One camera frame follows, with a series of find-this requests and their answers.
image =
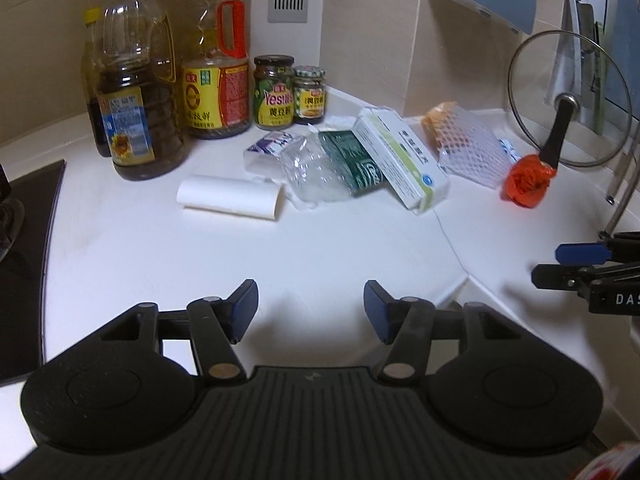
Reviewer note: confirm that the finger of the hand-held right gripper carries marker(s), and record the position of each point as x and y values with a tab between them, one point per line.
580	253
555	276

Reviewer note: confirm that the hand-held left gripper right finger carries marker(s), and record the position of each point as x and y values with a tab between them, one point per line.
377	312

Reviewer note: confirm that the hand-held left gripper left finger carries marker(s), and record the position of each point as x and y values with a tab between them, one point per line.
245	310

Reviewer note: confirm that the orange plastic bag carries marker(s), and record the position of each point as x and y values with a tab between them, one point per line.
527	182

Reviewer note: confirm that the white paper roll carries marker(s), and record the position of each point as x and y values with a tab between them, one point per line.
230	197

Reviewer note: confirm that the blue white foil packet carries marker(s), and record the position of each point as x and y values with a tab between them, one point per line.
511	150

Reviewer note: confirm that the white foam net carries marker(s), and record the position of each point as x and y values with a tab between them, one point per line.
475	150

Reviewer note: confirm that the white green medicine box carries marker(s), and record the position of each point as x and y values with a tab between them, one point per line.
400	160

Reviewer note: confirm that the dark green packet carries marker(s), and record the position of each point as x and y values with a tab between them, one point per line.
355	160

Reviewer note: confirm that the clear plastic packaging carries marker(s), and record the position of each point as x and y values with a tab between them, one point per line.
312	170

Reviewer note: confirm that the metal dish rack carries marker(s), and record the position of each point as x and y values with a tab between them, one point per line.
611	199

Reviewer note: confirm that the clear box purple print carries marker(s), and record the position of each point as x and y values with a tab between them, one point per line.
265	150

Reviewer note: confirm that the green cutting board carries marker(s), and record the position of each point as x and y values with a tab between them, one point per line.
596	60

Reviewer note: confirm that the white cutting board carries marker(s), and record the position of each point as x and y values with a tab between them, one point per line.
567	55

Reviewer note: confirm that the large oil bottle blue label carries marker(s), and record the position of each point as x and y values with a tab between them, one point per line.
140	125

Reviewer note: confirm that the large green label jar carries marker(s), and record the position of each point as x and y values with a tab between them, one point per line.
273	97

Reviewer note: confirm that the black glass cooktop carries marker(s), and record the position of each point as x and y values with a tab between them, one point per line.
30	300

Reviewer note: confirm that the small yellow label jar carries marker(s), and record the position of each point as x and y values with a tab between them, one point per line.
310	100

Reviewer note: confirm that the dark sauce bottle yellow cap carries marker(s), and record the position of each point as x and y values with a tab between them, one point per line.
95	125

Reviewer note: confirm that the black burner grate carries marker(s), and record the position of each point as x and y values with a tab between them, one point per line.
10	220

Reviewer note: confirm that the yellow oil bottle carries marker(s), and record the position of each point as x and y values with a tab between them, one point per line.
162	25

